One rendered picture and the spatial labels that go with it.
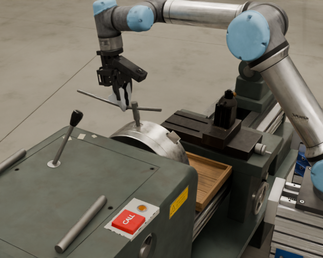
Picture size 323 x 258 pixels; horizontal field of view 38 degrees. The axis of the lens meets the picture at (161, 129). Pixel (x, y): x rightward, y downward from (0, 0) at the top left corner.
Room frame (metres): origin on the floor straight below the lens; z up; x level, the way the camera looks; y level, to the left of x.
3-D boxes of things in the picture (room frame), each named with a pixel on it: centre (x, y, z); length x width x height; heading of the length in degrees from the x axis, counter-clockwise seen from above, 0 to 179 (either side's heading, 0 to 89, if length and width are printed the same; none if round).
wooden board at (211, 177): (1.63, -0.08, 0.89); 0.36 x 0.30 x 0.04; 62
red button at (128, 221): (0.88, 0.07, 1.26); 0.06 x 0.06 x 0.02; 62
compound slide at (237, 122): (1.82, -0.27, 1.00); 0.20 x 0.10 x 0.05; 152
